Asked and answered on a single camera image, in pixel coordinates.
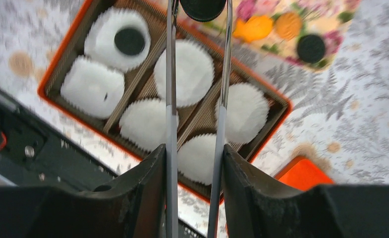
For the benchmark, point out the white paper cup front right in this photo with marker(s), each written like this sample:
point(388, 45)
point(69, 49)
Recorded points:
point(196, 158)

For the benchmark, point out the white paper cup back middle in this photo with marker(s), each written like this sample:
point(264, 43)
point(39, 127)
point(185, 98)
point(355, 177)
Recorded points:
point(194, 70)

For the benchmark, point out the orange box lid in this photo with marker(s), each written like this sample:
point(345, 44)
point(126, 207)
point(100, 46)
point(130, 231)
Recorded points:
point(301, 173)

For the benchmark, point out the floral cookie tray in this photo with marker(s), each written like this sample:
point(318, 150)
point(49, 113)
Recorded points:
point(307, 33)

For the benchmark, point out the orange round cookie on tray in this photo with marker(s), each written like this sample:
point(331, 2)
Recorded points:
point(288, 25)

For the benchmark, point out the orange cookie box base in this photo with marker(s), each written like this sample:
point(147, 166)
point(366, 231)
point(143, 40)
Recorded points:
point(134, 75)

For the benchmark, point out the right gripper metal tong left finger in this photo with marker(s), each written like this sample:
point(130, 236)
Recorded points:
point(171, 122)

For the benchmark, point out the black cookie on tray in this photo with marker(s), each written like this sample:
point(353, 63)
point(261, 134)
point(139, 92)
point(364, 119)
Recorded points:
point(311, 48)

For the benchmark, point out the orange fish shaped cookie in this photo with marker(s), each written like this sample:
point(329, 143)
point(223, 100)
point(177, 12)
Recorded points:
point(255, 28)

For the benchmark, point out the white paper cup front left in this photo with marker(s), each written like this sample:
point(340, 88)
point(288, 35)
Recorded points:
point(93, 88)

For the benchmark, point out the white paper cup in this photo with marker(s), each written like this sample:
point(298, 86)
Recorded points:
point(99, 43)
point(196, 158)
point(144, 123)
point(246, 113)
point(93, 88)
point(194, 70)

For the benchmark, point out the black cookie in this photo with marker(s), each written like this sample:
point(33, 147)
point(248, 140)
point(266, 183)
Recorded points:
point(129, 41)
point(203, 10)
point(311, 48)

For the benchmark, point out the white paper cup back left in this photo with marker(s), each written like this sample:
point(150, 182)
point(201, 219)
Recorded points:
point(99, 43)

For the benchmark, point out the white paper cup front middle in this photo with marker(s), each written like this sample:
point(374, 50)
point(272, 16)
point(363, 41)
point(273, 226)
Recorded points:
point(144, 123)

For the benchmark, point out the white paper cup back right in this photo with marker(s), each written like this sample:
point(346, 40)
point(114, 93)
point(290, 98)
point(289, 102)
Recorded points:
point(246, 113)

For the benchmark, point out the right gripper metal tong right finger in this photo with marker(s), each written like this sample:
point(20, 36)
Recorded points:
point(220, 138)

